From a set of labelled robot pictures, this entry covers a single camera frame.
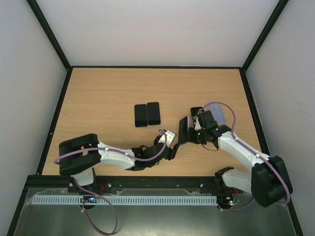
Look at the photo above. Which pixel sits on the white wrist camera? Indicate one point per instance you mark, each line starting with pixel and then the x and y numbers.
pixel 197 125
pixel 167 138

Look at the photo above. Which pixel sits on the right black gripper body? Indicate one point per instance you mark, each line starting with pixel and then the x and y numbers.
pixel 192 134

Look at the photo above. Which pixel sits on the black metal frame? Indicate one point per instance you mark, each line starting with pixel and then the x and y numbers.
pixel 54 42

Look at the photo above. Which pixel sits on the black bare phone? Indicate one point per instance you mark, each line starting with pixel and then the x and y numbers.
pixel 140 115

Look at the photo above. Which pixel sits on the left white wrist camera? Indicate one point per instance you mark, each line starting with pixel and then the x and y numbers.
pixel 167 138

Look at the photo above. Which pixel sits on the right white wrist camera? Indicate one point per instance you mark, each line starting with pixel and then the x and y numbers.
pixel 197 125

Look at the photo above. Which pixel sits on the lilac phone case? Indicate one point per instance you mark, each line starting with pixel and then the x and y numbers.
pixel 217 113

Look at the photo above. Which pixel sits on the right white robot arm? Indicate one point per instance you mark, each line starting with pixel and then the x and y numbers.
pixel 267 178

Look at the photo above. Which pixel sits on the black phone case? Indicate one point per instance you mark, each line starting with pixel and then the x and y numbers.
pixel 195 110

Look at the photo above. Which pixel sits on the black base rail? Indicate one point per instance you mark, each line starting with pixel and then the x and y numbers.
pixel 203 185

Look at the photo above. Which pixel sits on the grey slotted cable duct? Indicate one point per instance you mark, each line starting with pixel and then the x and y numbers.
pixel 126 200

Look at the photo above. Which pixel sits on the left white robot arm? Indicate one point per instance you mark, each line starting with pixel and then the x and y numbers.
pixel 78 156

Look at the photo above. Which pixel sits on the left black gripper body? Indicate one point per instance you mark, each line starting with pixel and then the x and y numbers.
pixel 169 157

